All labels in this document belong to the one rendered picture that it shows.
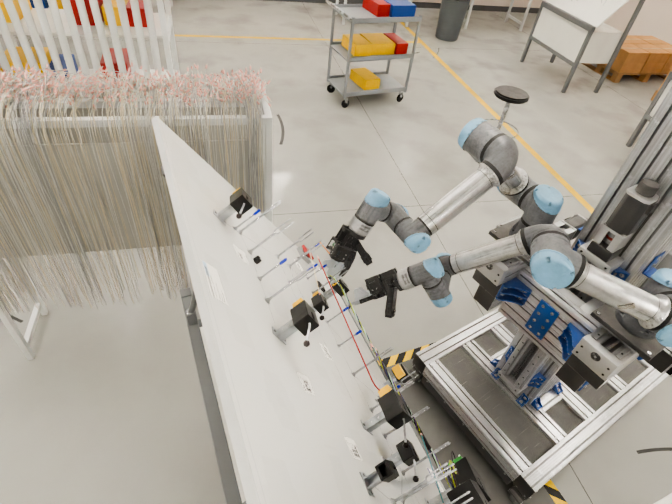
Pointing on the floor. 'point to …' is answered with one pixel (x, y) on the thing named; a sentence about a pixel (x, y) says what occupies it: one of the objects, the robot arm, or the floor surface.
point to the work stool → (509, 99)
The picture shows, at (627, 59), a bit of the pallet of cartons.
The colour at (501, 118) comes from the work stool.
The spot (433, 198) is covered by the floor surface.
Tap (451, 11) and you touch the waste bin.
